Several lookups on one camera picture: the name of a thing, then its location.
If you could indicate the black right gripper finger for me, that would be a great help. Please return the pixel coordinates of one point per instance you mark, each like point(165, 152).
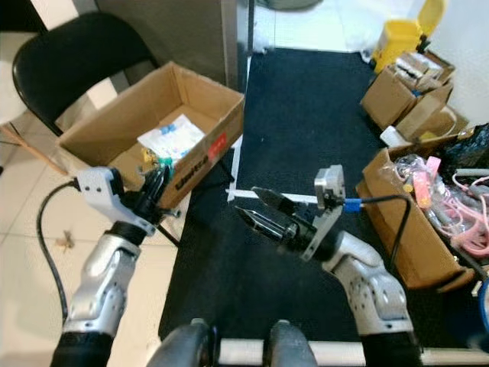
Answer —
point(275, 199)
point(263, 222)

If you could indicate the yellow rubbish bin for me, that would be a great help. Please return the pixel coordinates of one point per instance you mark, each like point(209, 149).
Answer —
point(397, 42)

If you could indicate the white tape strip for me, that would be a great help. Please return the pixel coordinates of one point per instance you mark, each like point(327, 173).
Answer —
point(244, 196)

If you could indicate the white plastic packet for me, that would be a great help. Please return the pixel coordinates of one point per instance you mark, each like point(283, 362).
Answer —
point(172, 138)

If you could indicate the open brown cardboard box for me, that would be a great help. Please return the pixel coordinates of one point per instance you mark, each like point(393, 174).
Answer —
point(114, 115)

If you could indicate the dark navy carpet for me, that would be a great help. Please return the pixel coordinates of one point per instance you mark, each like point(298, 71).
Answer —
point(306, 122)

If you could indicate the small brown floor scrap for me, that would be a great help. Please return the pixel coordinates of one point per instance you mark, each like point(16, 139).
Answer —
point(66, 241)

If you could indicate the grey robot right leg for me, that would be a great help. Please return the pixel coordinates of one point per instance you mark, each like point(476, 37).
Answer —
point(290, 345)

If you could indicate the grey robot leg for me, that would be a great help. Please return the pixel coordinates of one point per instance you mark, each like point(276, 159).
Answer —
point(183, 344)
point(290, 345)

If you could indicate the wooden stick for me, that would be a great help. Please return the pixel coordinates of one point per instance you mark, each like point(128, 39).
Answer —
point(38, 155)

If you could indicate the grey robot left leg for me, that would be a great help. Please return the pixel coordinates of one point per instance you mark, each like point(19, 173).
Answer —
point(183, 344)

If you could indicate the black folding chair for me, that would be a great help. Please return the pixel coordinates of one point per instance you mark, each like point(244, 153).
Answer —
point(76, 57)

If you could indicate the small stacked cardboard boxes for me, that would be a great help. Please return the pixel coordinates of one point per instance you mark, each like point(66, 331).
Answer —
point(390, 95)

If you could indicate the black plastic bag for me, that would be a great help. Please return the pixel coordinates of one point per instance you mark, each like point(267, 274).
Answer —
point(470, 149)

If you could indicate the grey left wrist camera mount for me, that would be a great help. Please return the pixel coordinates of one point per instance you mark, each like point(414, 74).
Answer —
point(99, 189)

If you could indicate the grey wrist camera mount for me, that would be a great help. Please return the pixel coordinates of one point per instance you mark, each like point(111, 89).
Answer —
point(330, 183)
point(99, 189)

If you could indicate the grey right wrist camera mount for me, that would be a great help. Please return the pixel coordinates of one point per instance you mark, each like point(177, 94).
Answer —
point(330, 183)

